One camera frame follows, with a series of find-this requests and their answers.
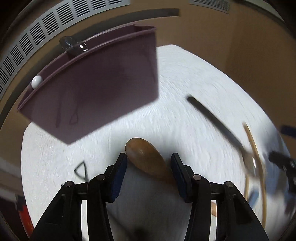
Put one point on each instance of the maroon plastic utensil box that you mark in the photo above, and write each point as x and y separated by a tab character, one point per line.
97	88

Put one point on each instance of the short grey vent grille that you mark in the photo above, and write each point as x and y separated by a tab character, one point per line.
208	3

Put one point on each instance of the white ball-ended ceramic spoon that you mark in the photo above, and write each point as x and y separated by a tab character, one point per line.
37	81

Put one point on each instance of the wooden chopstick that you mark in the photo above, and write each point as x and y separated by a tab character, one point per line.
247	187
254	148

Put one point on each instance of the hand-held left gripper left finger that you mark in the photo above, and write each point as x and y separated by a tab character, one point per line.
119	178

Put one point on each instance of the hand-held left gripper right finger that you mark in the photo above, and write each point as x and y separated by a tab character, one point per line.
182	185

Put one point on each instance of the blue plastic spoon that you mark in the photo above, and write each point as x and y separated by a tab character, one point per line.
254	197

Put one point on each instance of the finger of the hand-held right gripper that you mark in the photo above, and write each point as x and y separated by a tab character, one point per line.
288	131
279	158

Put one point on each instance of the long grey vent grille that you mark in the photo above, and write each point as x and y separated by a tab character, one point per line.
34	30

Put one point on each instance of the red door mat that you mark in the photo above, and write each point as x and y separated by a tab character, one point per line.
25	215

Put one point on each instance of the wooden spoon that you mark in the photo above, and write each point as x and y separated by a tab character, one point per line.
145	155

